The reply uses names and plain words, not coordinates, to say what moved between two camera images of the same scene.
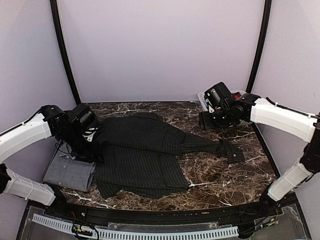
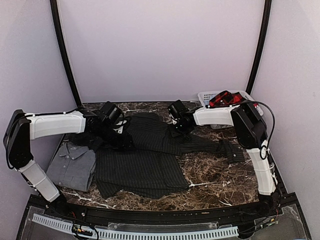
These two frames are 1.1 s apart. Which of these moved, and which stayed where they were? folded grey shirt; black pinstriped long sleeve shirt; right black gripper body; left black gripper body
Moved: right black gripper body; left black gripper body
Stayed: folded grey shirt; black pinstriped long sleeve shirt
